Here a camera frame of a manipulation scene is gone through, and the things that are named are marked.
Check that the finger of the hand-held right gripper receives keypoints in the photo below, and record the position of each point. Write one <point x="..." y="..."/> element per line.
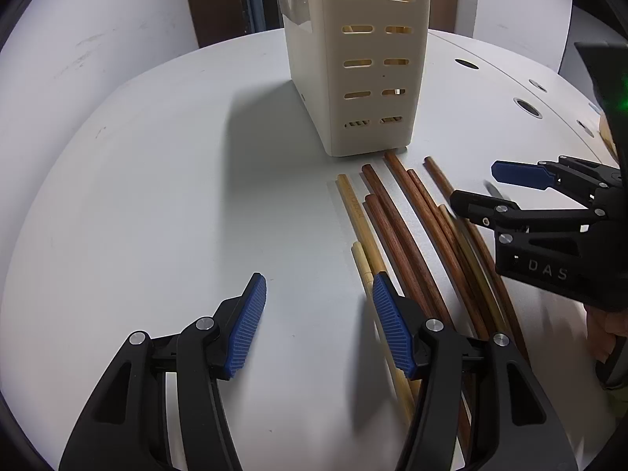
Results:
<point x="520" y="174"/>
<point x="490" y="211"/>

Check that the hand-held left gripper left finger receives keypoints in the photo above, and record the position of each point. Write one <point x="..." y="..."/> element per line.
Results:
<point x="248" y="324"/>

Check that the cream perforated utensil holder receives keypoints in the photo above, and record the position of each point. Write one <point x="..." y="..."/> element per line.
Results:
<point x="314" y="83"/>

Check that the brown wooden chopstick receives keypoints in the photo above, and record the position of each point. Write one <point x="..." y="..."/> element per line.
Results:
<point x="387" y="241"/>
<point x="439" y="179"/>
<point x="431" y="207"/>
<point x="392" y="221"/>
<point x="441" y="240"/>

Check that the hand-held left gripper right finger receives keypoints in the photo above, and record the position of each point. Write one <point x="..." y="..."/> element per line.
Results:
<point x="392" y="324"/>

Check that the person's right hand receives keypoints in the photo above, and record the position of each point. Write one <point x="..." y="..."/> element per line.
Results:
<point x="604" y="334"/>

